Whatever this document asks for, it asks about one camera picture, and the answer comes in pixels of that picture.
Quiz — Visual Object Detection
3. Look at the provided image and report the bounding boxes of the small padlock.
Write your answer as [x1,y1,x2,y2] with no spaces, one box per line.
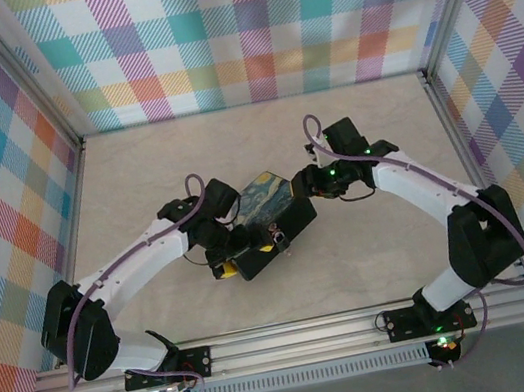
[271,229,293,256]

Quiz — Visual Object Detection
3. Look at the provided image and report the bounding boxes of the black starry night painted box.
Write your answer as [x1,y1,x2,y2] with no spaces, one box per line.
[217,162,327,284]

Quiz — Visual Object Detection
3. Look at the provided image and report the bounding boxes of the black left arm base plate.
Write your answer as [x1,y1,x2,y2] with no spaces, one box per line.
[120,344,217,392]

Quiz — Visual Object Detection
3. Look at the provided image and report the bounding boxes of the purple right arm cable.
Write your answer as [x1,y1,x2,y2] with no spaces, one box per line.
[302,80,524,388]

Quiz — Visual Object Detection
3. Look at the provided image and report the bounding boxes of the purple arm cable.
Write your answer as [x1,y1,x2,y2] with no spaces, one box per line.
[37,172,243,392]
[302,80,524,388]

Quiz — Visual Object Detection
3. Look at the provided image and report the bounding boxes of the long aluminium mounting rail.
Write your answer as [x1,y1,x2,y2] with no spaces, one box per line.
[22,280,524,392]

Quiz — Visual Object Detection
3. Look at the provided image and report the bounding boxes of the aluminium side rail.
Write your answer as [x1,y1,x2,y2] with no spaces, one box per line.
[17,135,125,369]
[419,56,524,295]

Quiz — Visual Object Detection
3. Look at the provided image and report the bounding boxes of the slotted grey cable duct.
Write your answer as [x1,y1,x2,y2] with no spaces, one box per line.
[178,347,433,392]

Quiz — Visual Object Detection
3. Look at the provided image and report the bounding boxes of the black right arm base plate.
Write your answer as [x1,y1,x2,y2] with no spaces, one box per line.
[382,294,479,343]

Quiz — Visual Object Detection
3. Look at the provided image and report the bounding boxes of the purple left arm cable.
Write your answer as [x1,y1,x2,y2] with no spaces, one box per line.
[37,172,243,392]

